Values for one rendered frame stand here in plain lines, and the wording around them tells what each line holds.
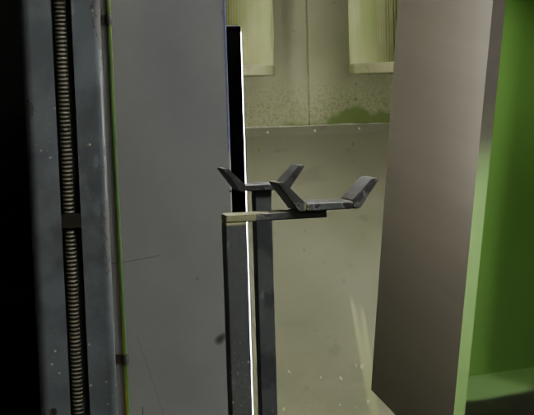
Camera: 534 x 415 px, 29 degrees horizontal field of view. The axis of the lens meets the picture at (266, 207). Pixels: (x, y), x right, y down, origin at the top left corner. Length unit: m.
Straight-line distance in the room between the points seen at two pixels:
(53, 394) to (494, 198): 1.63
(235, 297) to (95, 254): 0.12
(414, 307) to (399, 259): 0.11
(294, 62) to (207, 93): 1.99
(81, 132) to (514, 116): 1.61
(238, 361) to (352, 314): 2.30
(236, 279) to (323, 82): 2.60
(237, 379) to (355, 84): 2.64
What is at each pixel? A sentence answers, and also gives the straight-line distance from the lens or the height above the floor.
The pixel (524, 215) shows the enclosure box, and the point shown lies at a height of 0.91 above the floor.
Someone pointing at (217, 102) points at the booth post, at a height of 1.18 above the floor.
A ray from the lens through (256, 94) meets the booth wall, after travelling 3.28.
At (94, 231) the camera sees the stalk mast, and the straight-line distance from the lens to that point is 0.82.
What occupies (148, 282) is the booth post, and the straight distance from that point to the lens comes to 1.34.
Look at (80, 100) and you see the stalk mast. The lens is 0.81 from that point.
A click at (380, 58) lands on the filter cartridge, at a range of 3.05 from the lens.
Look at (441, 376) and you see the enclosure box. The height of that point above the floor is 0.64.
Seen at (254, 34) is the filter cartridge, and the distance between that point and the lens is 2.93.
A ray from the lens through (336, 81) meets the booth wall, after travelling 3.35.
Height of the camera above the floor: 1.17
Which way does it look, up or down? 6 degrees down
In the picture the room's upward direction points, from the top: 2 degrees counter-clockwise
